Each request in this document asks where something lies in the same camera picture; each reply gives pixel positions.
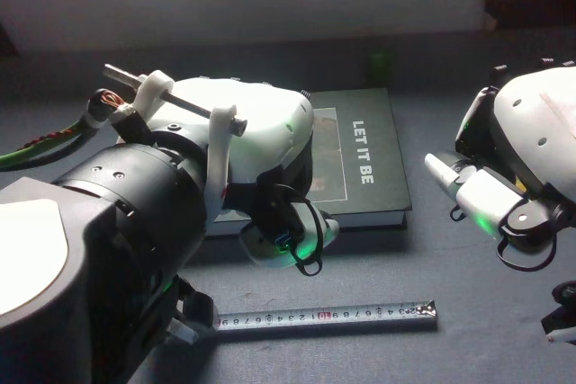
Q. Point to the grey table cloth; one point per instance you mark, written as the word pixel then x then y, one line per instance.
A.
pixel 450 357

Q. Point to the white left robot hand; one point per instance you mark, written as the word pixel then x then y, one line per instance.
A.
pixel 261 132

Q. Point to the grey tape measure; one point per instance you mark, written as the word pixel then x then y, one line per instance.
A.
pixel 342 315

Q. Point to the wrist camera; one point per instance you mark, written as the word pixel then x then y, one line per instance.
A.
pixel 198 307
pixel 562 321

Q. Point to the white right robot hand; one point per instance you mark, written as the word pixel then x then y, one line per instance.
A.
pixel 535 114

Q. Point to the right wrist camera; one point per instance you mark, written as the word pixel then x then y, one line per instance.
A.
pixel 562 321

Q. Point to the black Let It Be book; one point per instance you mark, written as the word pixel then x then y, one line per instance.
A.
pixel 382 195

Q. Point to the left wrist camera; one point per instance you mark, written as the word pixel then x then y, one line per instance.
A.
pixel 198 307

